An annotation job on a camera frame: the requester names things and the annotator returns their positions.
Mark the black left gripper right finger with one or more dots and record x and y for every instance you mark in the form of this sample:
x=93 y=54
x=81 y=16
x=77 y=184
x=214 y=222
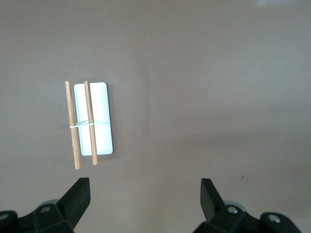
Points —
x=213 y=208

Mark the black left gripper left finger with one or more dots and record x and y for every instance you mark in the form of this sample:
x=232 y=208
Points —
x=73 y=206

